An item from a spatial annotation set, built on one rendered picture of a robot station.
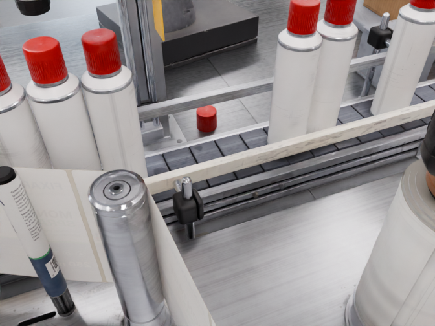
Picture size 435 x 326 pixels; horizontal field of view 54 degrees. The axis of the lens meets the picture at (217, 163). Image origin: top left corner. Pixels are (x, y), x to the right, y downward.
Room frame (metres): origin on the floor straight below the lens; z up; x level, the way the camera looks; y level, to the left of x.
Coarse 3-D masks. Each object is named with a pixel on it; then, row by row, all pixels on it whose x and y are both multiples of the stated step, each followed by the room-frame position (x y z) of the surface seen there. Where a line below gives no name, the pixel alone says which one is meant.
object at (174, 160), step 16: (416, 96) 0.58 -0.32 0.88; (432, 96) 0.58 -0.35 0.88; (352, 112) 0.54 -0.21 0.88; (368, 112) 0.54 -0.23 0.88; (400, 128) 0.50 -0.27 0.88; (208, 144) 0.46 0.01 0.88; (224, 144) 0.46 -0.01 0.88; (240, 144) 0.46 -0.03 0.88; (256, 144) 0.46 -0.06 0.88; (336, 144) 0.46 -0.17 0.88; (352, 144) 0.46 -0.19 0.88; (160, 160) 0.43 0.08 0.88; (176, 160) 0.43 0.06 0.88; (192, 160) 0.43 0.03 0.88; (208, 160) 0.43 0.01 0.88; (272, 160) 0.43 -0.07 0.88; (288, 160) 0.43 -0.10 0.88; (224, 176) 0.40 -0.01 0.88; (240, 176) 0.40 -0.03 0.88; (160, 192) 0.37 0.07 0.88
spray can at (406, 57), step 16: (416, 0) 0.52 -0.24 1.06; (432, 0) 0.51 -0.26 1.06; (400, 16) 0.53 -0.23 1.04; (416, 16) 0.51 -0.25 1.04; (432, 16) 0.51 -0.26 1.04; (400, 32) 0.52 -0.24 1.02; (416, 32) 0.51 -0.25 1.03; (432, 32) 0.51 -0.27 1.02; (400, 48) 0.51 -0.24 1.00; (416, 48) 0.51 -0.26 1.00; (384, 64) 0.54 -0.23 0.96; (400, 64) 0.51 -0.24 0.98; (416, 64) 0.51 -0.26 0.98; (384, 80) 0.52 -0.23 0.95; (400, 80) 0.51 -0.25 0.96; (416, 80) 0.51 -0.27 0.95; (384, 96) 0.52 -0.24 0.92; (400, 96) 0.51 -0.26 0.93; (384, 112) 0.51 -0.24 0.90
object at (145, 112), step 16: (432, 48) 0.59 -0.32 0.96; (352, 64) 0.54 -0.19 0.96; (368, 64) 0.55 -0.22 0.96; (272, 80) 0.50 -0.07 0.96; (192, 96) 0.46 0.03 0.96; (208, 96) 0.46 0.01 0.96; (224, 96) 0.47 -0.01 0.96; (240, 96) 0.47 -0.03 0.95; (144, 112) 0.43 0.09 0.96; (160, 112) 0.43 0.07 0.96; (176, 112) 0.44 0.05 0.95
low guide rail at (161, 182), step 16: (400, 112) 0.49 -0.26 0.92; (416, 112) 0.49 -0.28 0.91; (432, 112) 0.51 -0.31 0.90; (336, 128) 0.45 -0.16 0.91; (352, 128) 0.45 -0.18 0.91; (368, 128) 0.46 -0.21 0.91; (384, 128) 0.48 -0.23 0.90; (272, 144) 0.42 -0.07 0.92; (288, 144) 0.42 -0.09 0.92; (304, 144) 0.43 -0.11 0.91; (320, 144) 0.44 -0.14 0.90; (224, 160) 0.39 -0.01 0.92; (240, 160) 0.39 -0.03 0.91; (256, 160) 0.40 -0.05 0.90; (160, 176) 0.36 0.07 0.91; (176, 176) 0.36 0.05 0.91; (192, 176) 0.37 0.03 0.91; (208, 176) 0.38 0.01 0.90
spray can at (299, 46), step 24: (312, 0) 0.46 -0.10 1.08; (288, 24) 0.46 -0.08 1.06; (312, 24) 0.45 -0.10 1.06; (288, 48) 0.44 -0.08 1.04; (312, 48) 0.44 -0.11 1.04; (288, 72) 0.44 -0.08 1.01; (312, 72) 0.44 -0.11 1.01; (288, 96) 0.44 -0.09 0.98; (312, 96) 0.45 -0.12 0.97; (288, 120) 0.44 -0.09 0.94
